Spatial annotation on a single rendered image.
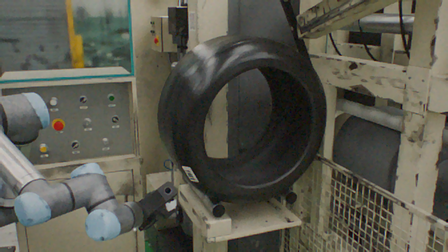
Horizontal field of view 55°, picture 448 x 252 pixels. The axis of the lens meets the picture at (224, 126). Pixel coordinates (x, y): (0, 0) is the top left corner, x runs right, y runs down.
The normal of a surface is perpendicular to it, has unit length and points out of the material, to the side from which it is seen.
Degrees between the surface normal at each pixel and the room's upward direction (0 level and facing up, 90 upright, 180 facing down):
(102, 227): 75
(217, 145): 90
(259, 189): 101
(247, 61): 79
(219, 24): 90
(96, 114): 90
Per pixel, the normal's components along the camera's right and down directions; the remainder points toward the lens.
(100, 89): 0.36, 0.25
